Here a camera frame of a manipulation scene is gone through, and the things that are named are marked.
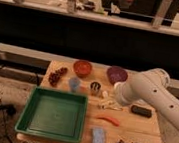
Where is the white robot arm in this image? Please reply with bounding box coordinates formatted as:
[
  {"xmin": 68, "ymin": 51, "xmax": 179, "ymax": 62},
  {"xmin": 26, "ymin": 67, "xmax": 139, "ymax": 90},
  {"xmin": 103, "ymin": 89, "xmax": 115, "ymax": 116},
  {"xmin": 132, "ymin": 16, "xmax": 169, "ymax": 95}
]
[{"xmin": 113, "ymin": 68, "xmax": 179, "ymax": 131}]

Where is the small metal cup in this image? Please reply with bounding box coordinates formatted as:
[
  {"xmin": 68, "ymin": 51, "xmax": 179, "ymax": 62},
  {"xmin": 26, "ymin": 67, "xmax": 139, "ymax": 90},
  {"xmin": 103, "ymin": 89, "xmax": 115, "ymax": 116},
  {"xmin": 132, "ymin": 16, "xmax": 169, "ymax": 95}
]
[{"xmin": 90, "ymin": 82, "xmax": 101, "ymax": 95}]

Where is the blue plastic cup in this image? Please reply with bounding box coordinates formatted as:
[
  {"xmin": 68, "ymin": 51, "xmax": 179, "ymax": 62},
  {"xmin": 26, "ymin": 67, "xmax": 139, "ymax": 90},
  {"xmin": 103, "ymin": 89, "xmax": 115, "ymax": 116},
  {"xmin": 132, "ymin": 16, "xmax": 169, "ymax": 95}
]
[{"xmin": 68, "ymin": 77, "xmax": 80, "ymax": 92}]

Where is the red bowl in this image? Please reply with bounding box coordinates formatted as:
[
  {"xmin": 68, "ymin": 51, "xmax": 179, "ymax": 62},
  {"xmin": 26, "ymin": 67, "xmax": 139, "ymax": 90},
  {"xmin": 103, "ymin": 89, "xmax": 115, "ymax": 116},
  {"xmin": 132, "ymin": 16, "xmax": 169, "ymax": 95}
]
[{"xmin": 73, "ymin": 60, "xmax": 93, "ymax": 78}]

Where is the purple bowl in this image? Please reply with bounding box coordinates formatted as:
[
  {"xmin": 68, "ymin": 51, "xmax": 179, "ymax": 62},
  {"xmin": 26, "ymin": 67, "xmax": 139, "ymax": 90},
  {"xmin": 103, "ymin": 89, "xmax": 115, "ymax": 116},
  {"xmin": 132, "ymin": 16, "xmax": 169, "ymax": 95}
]
[{"xmin": 106, "ymin": 66, "xmax": 128, "ymax": 85}]

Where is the bunch of red grapes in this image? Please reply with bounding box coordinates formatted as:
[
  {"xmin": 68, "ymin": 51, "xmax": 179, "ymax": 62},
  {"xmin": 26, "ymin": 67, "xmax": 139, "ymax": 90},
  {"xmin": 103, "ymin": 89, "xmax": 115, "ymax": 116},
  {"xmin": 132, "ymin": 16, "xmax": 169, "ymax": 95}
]
[{"xmin": 48, "ymin": 67, "xmax": 68, "ymax": 87}]

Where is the green plastic tray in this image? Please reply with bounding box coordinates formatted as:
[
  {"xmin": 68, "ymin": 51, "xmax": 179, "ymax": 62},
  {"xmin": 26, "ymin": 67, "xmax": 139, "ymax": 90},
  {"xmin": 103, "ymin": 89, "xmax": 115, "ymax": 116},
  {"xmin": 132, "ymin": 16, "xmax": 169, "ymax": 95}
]
[{"xmin": 15, "ymin": 87, "xmax": 88, "ymax": 143}]

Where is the orange carrot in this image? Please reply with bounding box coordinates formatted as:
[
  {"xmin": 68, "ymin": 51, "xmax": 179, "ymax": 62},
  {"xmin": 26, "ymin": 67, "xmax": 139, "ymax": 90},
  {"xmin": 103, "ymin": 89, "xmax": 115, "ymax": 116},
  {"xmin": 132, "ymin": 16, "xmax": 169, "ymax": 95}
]
[{"xmin": 95, "ymin": 115, "xmax": 120, "ymax": 127}]

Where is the blue sponge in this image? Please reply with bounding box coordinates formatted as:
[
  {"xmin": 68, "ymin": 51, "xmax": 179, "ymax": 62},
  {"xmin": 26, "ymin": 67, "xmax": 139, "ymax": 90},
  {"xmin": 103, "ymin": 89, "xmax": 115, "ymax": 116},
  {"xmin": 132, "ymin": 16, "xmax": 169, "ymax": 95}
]
[{"xmin": 92, "ymin": 127, "xmax": 106, "ymax": 143}]

